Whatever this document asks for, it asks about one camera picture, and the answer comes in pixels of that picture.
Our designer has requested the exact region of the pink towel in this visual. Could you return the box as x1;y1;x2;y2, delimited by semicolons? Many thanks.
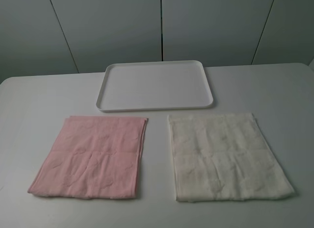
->
28;116;148;199

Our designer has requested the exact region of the cream white towel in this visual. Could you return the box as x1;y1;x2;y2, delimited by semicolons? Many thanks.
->
168;113;295;202

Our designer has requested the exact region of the white rectangular plastic tray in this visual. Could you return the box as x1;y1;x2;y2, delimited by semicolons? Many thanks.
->
96;60;214;112

